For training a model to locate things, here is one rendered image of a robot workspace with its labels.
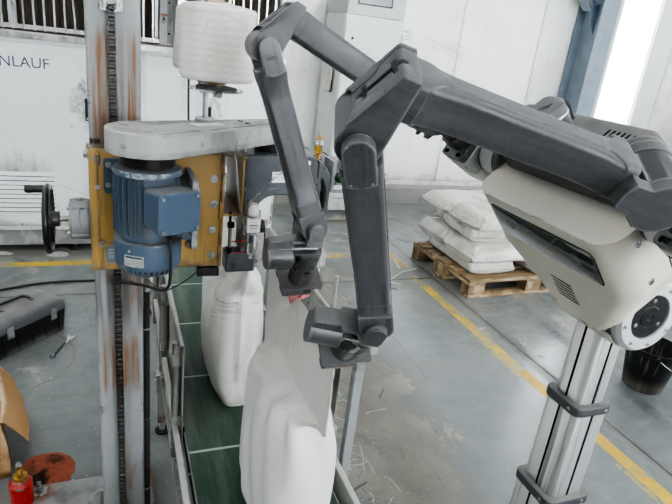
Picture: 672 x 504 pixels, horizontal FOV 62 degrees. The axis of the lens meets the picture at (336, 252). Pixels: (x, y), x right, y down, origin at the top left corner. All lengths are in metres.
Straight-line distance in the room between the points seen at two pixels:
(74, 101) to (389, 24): 2.72
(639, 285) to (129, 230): 1.02
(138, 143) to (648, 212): 0.93
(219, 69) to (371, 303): 0.62
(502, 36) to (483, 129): 6.05
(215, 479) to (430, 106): 1.44
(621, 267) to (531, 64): 6.03
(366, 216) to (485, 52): 5.91
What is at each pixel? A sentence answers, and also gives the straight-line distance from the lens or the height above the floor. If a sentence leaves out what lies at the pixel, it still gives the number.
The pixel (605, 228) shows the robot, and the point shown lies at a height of 1.41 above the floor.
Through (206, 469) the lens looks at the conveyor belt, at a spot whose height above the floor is 0.38.
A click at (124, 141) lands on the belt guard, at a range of 1.26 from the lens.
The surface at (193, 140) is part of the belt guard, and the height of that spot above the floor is 1.40.
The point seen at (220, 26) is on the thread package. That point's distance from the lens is 1.26.
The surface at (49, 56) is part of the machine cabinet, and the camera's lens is 4.19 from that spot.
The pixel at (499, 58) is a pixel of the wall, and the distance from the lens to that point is 6.73.
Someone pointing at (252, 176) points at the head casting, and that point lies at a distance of 1.52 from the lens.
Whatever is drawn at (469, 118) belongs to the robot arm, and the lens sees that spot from 0.67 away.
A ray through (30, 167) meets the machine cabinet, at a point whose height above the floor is 0.62.
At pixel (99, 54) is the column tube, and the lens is 1.50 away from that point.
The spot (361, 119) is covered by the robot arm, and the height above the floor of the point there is 1.57.
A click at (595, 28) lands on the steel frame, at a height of 2.07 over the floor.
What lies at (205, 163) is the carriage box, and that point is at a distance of 1.49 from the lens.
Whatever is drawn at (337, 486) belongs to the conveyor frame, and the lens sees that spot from 1.87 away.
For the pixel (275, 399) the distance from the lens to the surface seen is 1.42.
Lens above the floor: 1.64
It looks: 21 degrees down
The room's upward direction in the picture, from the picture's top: 7 degrees clockwise
